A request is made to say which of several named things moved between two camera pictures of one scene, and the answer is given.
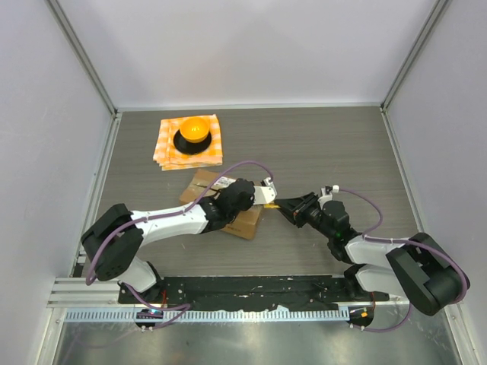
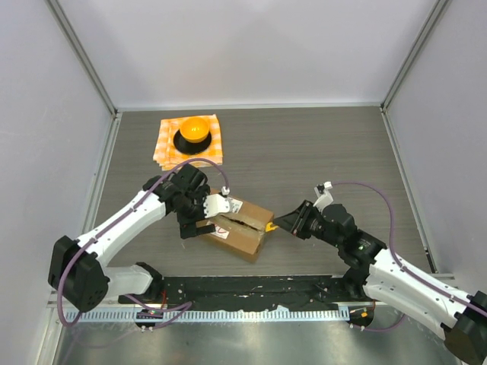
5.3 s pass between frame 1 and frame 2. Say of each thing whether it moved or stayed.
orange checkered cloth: stayed
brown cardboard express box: moved
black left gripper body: moved
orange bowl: stayed
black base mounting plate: stayed
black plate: stayed
